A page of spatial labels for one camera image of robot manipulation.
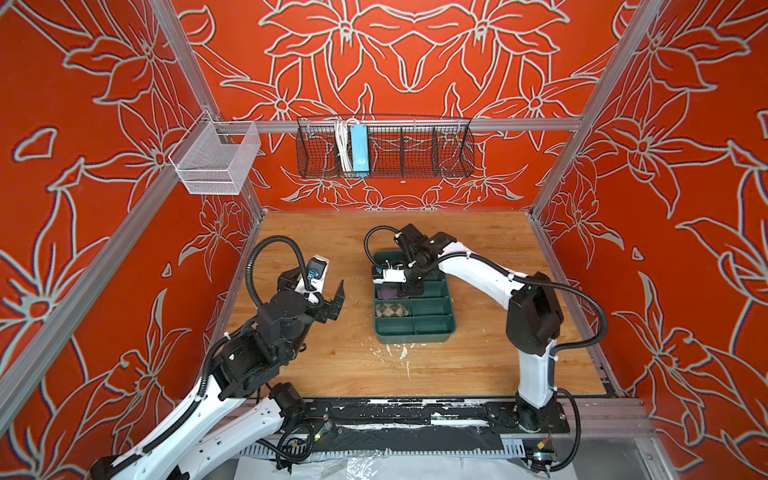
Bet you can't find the beige brown argyle sock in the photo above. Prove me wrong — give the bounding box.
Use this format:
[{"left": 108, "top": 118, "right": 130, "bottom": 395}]
[{"left": 375, "top": 303, "right": 410, "bottom": 318}]

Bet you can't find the purple sock with yellow cuff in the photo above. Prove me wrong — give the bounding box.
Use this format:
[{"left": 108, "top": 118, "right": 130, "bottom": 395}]
[{"left": 376, "top": 285, "right": 401, "bottom": 300}]

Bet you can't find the green compartment tray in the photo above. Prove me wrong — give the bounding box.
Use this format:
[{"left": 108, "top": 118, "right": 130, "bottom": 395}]
[{"left": 373, "top": 271, "right": 457, "bottom": 344}]

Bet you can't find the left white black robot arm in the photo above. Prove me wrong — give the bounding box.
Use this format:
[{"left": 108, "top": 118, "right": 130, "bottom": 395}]
[{"left": 87, "top": 235, "right": 345, "bottom": 479}]

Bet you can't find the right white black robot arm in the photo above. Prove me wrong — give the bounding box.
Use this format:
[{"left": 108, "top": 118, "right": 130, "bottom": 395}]
[{"left": 363, "top": 224, "right": 609, "bottom": 476}]

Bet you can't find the light blue box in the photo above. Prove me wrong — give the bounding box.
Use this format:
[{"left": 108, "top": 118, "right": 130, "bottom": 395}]
[{"left": 349, "top": 124, "right": 370, "bottom": 177}]

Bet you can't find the black wire wall basket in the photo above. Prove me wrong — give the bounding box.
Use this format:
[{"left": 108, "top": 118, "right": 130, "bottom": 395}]
[{"left": 295, "top": 114, "right": 476, "bottom": 180}]

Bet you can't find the white coiled cable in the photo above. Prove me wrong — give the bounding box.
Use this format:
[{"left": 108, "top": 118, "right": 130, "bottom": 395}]
[{"left": 333, "top": 119, "right": 353, "bottom": 174}]

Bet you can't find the clear plastic wall bin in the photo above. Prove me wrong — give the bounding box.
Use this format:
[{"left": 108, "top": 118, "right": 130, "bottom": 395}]
[{"left": 169, "top": 110, "right": 262, "bottom": 196}]

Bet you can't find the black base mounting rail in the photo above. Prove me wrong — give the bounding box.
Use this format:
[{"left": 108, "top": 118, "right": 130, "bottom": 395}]
[{"left": 277, "top": 396, "right": 572, "bottom": 436}]

